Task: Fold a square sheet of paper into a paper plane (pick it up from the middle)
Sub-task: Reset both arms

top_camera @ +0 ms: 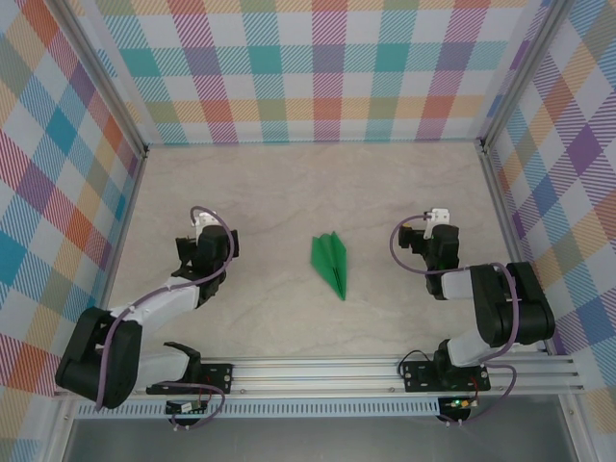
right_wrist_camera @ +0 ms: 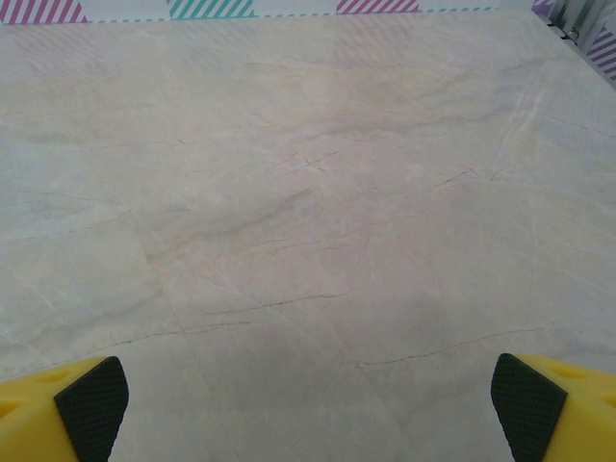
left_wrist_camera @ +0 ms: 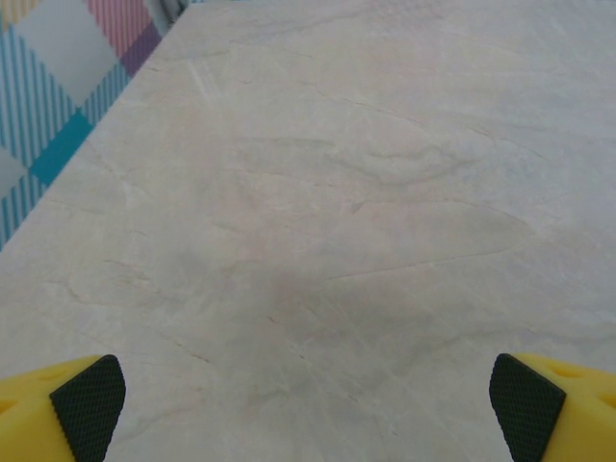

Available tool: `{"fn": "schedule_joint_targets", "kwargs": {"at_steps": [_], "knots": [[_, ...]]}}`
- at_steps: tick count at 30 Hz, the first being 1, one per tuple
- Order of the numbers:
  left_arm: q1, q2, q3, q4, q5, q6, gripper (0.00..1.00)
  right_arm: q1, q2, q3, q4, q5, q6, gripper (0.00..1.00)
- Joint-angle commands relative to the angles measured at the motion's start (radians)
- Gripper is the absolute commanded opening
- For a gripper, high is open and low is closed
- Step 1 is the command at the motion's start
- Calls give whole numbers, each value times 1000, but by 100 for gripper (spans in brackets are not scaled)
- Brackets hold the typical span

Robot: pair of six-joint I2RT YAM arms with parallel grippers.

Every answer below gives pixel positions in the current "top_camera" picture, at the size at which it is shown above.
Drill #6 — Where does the green paper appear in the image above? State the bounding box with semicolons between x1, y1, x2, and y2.
308;231;348;302

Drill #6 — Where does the black circuit board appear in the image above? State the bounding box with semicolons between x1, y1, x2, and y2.
165;400;206;415

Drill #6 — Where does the grey metal panel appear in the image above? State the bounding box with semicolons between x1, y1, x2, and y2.
62;416;578;462

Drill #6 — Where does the aluminium side rail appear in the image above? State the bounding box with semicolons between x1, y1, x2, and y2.
84;148;150;362
478;143;552;357

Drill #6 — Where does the thin black base wire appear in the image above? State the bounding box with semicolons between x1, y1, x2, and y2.
398;352;438;379

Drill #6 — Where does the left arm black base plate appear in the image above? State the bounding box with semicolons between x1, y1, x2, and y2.
145;361;235;397

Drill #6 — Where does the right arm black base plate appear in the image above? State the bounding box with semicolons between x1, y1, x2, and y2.
401;360;491;394

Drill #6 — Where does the long aluminium base rail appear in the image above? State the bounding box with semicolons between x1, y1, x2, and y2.
52;355;586;398

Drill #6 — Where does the aluminium frame post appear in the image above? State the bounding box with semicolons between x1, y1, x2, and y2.
478;0;572;155
50;0;150;160

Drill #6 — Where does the slotted grey cable duct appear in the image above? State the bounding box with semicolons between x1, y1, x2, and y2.
74;397;442;419

